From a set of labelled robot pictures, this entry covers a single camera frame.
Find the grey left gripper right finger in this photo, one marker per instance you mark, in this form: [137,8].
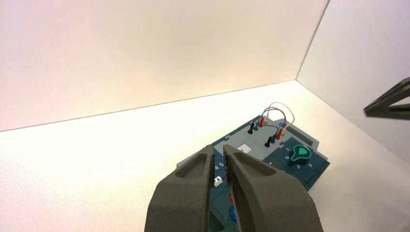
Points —
[275,205]

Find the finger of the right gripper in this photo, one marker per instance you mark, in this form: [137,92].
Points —
[397,112]
[395,91]

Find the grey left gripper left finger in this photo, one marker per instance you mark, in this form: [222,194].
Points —
[182,201]

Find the green pointer knob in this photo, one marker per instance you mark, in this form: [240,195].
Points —
[301,154]

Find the white slider button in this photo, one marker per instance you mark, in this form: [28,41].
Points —
[217,182]

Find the blue round button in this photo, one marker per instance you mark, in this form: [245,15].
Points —
[233,215]

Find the blue task board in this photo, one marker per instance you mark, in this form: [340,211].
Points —
[307,173]

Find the red round button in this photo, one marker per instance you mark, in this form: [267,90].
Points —
[230,198]

